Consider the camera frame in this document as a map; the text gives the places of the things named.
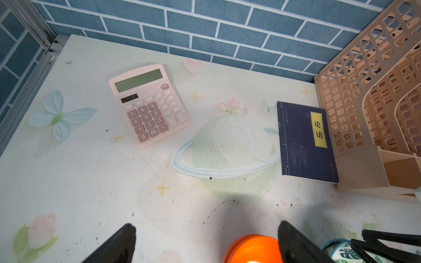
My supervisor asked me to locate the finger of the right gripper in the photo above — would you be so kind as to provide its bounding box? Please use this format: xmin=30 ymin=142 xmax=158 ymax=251
xmin=362 ymin=230 xmax=421 ymax=247
xmin=350 ymin=240 xmax=421 ymax=263

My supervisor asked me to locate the green leaf bowl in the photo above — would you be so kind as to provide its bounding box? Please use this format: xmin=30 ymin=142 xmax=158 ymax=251
xmin=321 ymin=239 xmax=365 ymax=263

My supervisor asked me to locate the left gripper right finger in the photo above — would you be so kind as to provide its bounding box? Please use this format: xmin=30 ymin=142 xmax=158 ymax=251
xmin=278 ymin=221 xmax=334 ymax=263

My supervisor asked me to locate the floral table mat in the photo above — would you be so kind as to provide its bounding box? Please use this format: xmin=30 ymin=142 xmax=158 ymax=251
xmin=1 ymin=36 xmax=421 ymax=263

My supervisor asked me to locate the aluminium rail frame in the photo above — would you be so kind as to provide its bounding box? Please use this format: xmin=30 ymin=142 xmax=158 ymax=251
xmin=1 ymin=1 xmax=68 ymax=151

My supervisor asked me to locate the dark blue book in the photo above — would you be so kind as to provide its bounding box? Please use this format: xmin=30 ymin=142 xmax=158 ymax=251
xmin=277 ymin=101 xmax=339 ymax=184

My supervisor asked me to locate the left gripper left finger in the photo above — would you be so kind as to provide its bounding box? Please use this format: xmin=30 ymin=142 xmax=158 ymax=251
xmin=83 ymin=224 xmax=137 ymax=263

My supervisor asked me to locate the orange bowl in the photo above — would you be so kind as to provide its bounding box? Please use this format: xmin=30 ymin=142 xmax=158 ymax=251
xmin=223 ymin=235 xmax=283 ymax=263

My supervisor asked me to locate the pink calculator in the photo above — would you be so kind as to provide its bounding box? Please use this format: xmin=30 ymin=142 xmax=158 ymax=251
xmin=109 ymin=64 xmax=190 ymax=146

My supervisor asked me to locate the beige file organizer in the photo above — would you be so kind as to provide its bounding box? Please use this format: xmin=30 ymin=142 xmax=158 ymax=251
xmin=315 ymin=1 xmax=421 ymax=202

